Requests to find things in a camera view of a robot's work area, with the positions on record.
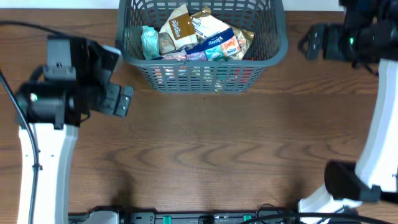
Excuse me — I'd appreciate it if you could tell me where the grey plastic basket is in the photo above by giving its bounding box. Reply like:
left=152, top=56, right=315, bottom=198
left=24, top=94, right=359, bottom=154
left=116, top=0, right=288, bottom=93

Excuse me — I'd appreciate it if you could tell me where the orange spaghetti packet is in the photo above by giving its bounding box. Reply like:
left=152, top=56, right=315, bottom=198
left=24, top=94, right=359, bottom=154
left=152, top=59, right=263, bottom=88

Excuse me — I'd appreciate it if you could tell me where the teal small sachet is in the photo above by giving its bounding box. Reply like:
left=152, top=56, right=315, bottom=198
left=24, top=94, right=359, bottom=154
left=141, top=26, right=161, bottom=60

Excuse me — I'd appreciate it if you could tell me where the brown mushroom snack bag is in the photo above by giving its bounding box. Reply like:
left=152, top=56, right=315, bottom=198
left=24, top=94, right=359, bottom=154
left=158, top=4, right=198, bottom=55

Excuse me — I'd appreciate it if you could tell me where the multicolour tissue pack row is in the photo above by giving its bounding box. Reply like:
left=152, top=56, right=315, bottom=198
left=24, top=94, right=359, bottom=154
left=161, top=27, right=242, bottom=62

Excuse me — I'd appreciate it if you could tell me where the gold rice bag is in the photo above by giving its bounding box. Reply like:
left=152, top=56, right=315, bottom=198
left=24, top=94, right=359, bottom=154
left=190, top=6, right=254, bottom=60

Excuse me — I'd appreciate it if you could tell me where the green lid spice jar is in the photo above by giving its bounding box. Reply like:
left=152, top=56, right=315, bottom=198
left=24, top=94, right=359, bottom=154
left=215, top=56, right=229, bottom=86

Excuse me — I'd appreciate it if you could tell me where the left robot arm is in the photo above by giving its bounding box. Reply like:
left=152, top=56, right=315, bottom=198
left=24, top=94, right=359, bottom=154
left=14, top=35, right=134, bottom=223

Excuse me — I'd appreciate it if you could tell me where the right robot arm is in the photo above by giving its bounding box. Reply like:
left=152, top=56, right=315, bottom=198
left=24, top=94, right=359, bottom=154
left=290, top=0, right=397, bottom=223

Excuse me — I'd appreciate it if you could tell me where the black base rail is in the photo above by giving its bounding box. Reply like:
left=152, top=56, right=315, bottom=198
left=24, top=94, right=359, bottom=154
left=68, top=208, right=361, bottom=224

